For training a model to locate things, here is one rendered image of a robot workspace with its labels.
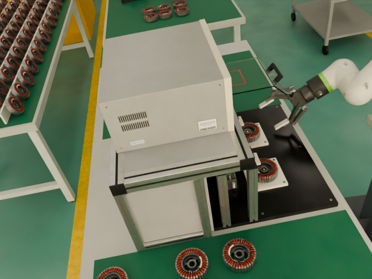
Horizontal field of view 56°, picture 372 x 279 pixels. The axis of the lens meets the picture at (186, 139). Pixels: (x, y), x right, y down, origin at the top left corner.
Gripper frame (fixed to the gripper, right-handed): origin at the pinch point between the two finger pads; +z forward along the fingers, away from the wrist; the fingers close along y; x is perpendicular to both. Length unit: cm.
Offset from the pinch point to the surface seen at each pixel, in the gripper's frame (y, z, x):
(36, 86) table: -69, 120, 73
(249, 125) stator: -0.7, 9.9, 1.2
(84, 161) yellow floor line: -1, 150, 87
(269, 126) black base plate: 7.6, 3.4, 4.8
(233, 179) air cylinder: -2.4, 21.6, -30.9
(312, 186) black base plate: 17.5, -1.8, -32.7
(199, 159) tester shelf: -30, 18, -51
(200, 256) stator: -2, 39, -59
